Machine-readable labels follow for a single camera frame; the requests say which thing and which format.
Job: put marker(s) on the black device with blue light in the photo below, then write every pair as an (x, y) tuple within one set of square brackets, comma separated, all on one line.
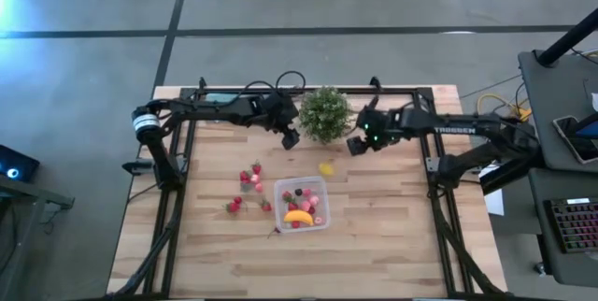
[(23, 163)]

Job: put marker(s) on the black pole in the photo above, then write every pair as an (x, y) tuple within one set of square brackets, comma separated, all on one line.
[(565, 41)]

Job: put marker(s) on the small green potted plant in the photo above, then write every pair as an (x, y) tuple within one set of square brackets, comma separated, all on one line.
[(324, 114)]

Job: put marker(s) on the large red strawberry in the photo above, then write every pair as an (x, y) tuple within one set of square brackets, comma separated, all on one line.
[(232, 207)]

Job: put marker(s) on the grey metal stand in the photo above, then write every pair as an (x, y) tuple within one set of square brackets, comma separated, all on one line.
[(28, 189)]

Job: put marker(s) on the small grey caster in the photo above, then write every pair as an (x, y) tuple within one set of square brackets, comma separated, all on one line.
[(540, 268)]

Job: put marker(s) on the small pinkish red fruit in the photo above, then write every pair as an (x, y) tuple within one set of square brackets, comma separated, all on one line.
[(307, 192)]

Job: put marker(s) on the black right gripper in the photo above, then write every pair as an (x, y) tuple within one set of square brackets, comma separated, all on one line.
[(380, 125)]

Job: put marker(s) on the black smartphone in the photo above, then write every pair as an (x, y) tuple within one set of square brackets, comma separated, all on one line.
[(572, 137)]

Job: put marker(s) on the small red cherry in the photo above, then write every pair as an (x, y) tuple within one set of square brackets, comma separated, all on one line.
[(237, 200)]

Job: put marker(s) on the teal folded cloth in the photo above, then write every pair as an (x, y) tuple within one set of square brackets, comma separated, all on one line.
[(217, 97)]

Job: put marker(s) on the pale green leaf piece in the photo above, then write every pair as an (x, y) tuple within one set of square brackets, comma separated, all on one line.
[(246, 187)]

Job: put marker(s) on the dark red cherry with stem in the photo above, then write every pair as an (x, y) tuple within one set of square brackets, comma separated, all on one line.
[(275, 231)]

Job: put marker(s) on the white paper sheet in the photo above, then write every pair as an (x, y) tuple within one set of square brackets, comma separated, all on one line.
[(495, 203)]

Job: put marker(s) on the backlit black keyboard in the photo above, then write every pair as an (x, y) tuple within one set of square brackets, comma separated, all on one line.
[(577, 226)]

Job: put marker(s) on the small pink fruit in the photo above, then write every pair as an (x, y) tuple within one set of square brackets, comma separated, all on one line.
[(255, 179), (305, 206), (318, 220), (259, 188)]

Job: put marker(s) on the black diagonal desk beam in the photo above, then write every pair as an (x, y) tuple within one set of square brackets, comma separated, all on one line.
[(509, 180)]

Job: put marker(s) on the dark grey desk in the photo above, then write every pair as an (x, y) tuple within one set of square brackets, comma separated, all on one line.
[(551, 95), (560, 268)]

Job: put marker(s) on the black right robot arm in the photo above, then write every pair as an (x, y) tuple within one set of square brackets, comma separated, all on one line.
[(467, 125)]

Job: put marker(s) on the black metal table frame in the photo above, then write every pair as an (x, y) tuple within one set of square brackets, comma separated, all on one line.
[(397, 90)]

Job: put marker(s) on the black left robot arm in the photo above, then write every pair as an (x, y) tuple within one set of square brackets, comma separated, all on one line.
[(210, 109)]

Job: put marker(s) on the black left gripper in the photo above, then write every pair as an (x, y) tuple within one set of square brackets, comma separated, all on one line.
[(280, 111)]

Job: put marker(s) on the dark purple fruit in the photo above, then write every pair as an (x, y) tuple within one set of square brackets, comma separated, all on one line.
[(298, 192)]

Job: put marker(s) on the yellow lemon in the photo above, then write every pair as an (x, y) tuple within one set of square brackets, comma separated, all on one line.
[(326, 169)]

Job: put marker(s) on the clear plastic tupperware container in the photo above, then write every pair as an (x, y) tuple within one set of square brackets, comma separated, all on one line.
[(279, 207)]

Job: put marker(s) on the yellow banana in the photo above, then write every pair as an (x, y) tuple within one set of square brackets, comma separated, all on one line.
[(299, 217)]

